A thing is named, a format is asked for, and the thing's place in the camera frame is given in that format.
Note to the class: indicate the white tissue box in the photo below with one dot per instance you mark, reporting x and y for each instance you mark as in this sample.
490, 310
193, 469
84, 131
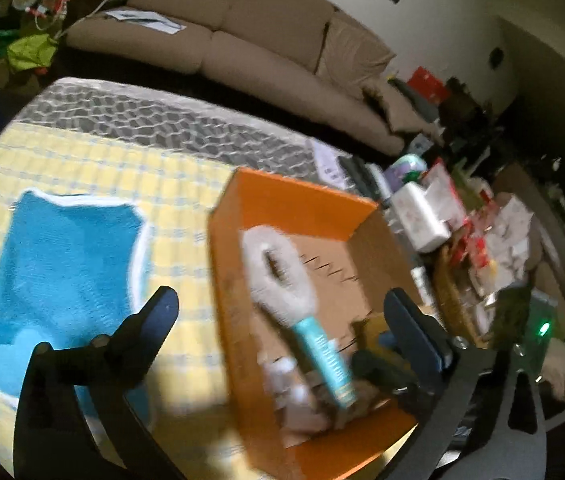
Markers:
425, 230

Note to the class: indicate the green bag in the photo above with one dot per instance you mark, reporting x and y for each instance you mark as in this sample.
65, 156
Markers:
31, 52

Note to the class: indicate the yellow sponge block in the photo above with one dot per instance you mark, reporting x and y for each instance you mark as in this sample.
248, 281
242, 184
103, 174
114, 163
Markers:
367, 333

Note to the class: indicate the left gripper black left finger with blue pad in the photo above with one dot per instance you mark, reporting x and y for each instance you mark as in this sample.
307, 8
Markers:
52, 439

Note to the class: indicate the red box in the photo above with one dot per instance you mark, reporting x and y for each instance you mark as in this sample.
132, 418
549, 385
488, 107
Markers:
428, 86

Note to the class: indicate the wicker basket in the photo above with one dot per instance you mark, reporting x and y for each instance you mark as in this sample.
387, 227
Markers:
454, 313

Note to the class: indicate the grey pebble pattern mat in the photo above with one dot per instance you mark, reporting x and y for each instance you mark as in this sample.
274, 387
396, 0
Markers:
178, 124

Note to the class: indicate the fluffy teal handle brush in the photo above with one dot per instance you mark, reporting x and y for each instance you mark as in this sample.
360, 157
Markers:
279, 283

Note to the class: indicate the blue mesh zipper pouch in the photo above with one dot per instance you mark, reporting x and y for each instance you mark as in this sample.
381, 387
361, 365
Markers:
72, 267

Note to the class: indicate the orange cardboard box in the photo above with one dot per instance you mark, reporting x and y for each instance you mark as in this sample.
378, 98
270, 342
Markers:
340, 227

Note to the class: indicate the white plastic pipe connectors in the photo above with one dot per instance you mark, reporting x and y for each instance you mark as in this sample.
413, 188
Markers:
303, 404

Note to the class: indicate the brown throw pillow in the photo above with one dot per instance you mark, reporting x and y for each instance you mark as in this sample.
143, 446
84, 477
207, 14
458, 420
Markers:
351, 54

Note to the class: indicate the papers on sofa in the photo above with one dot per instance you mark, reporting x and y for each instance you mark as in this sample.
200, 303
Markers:
147, 19

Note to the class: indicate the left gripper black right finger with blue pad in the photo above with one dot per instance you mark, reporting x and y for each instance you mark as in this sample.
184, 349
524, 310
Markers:
508, 438

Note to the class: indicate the yellow plaid tablecloth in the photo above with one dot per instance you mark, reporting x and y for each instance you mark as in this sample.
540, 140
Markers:
185, 398

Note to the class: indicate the black zigzag wire headband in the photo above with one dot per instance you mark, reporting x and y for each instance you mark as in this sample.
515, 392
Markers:
328, 269

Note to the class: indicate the brown sofa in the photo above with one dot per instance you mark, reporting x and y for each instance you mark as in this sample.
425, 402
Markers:
258, 55

